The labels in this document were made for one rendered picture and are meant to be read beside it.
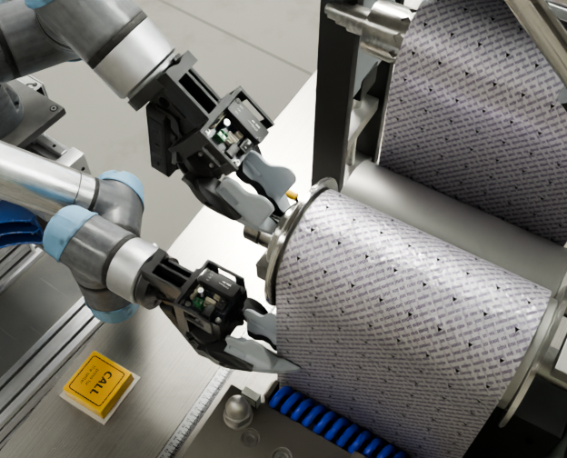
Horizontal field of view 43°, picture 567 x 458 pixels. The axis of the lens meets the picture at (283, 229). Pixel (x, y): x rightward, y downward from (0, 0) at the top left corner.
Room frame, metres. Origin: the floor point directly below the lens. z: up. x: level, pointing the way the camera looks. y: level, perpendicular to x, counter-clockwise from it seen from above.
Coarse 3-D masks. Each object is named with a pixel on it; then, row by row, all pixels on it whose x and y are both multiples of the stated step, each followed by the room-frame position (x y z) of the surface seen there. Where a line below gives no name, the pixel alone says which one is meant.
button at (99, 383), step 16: (96, 352) 0.44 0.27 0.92; (80, 368) 0.42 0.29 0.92; (96, 368) 0.42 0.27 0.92; (112, 368) 0.42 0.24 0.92; (80, 384) 0.39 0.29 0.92; (96, 384) 0.39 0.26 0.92; (112, 384) 0.39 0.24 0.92; (128, 384) 0.40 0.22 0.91; (80, 400) 0.37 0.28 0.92; (96, 400) 0.37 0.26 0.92; (112, 400) 0.37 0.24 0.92
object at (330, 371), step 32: (288, 320) 0.35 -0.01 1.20; (288, 352) 0.35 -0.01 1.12; (320, 352) 0.33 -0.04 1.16; (352, 352) 0.31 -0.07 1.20; (288, 384) 0.35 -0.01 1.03; (320, 384) 0.33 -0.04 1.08; (352, 384) 0.31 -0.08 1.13; (384, 384) 0.29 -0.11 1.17; (416, 384) 0.28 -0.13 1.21; (352, 416) 0.31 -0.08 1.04; (384, 416) 0.29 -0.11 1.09; (416, 416) 0.27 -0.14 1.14; (448, 416) 0.25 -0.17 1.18; (416, 448) 0.26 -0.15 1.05; (448, 448) 0.25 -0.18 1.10
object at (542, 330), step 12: (276, 240) 0.39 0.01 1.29; (552, 300) 0.32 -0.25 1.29; (552, 312) 0.30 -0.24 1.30; (540, 324) 0.29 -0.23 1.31; (540, 336) 0.28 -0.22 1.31; (528, 348) 0.27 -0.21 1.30; (528, 360) 0.26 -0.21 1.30; (516, 372) 0.25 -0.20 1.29; (516, 384) 0.25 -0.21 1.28; (504, 396) 0.24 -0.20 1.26; (504, 408) 0.24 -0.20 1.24
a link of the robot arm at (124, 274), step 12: (132, 240) 0.49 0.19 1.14; (120, 252) 0.47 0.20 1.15; (132, 252) 0.47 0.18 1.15; (144, 252) 0.47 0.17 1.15; (120, 264) 0.45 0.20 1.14; (132, 264) 0.45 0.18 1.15; (108, 276) 0.45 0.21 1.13; (120, 276) 0.44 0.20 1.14; (132, 276) 0.44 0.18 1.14; (108, 288) 0.44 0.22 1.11; (120, 288) 0.43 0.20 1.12; (132, 288) 0.43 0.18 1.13; (132, 300) 0.42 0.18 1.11
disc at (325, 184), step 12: (324, 180) 0.45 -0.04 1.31; (312, 192) 0.43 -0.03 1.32; (300, 204) 0.41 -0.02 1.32; (300, 216) 0.41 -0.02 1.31; (288, 228) 0.39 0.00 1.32; (288, 240) 0.39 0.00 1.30; (276, 252) 0.37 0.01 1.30; (276, 264) 0.37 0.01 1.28; (276, 276) 0.37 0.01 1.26; (264, 288) 0.35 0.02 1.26
